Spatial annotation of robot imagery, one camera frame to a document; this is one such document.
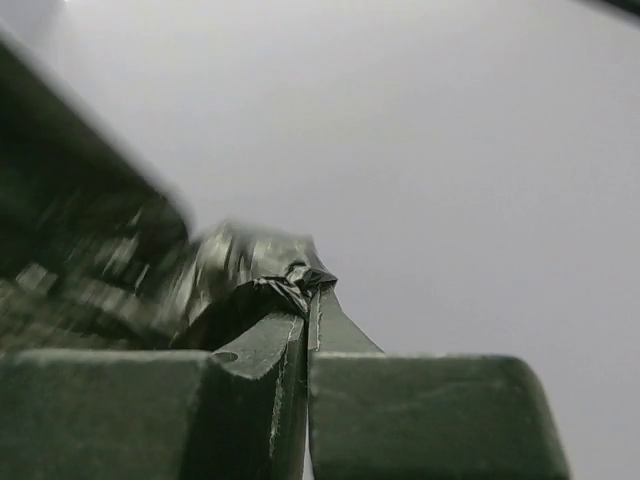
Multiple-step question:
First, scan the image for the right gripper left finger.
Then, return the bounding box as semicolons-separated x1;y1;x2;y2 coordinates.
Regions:
1;315;306;479

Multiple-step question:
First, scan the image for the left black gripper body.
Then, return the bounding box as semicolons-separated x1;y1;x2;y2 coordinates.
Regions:
1;34;189;350

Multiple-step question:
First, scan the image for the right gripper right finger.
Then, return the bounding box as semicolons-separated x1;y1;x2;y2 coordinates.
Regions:
308;288;570;479

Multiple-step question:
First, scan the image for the black trash bag roll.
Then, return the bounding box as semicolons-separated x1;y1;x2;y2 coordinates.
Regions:
167;220;337;350

